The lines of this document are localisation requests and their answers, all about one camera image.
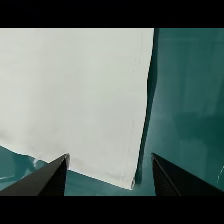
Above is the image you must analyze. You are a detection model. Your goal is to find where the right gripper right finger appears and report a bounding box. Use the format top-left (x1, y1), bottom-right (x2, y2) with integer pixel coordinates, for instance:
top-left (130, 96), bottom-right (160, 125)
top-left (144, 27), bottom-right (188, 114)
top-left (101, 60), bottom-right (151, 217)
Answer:
top-left (150, 152), bottom-right (224, 197)

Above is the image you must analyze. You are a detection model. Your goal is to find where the white garment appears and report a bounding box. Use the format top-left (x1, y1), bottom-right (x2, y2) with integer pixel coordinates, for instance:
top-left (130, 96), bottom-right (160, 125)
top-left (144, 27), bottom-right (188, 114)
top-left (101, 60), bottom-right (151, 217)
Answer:
top-left (0, 28), bottom-right (155, 191)

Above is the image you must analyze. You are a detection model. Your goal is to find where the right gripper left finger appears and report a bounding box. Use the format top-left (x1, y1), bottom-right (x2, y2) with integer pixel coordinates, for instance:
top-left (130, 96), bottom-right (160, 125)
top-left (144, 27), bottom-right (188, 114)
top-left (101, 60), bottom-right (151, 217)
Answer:
top-left (0, 152), bottom-right (71, 197)

